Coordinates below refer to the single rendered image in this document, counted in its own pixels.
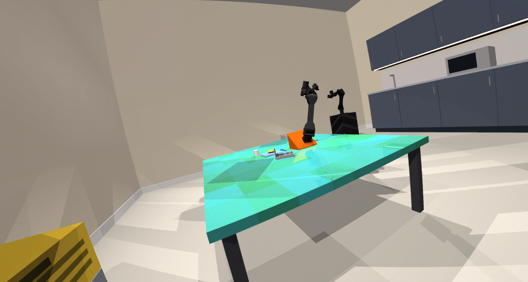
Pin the light blue square mat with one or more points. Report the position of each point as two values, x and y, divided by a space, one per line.
270 154

